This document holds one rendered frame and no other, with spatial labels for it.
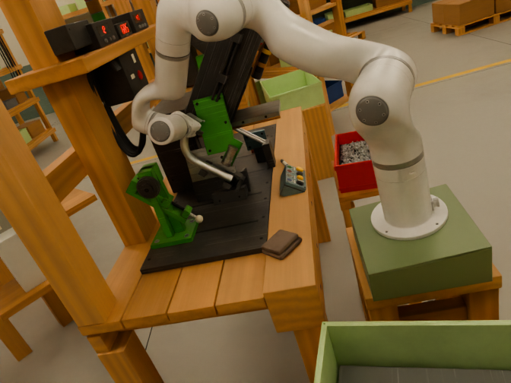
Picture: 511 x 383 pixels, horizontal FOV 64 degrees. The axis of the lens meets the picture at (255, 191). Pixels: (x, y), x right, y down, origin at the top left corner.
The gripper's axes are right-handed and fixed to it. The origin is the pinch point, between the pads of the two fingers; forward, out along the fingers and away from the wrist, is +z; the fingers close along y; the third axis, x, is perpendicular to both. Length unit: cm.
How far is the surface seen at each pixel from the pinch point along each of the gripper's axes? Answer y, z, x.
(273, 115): -23.6, 14.9, -16.5
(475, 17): -179, 547, -242
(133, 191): 0.8, -24.1, 24.4
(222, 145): -13.6, 2.8, 1.8
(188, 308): -34, -50, 33
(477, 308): -95, -49, -9
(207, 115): -3.2, 2.8, -5.1
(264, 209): -39.0, -10.8, 10.2
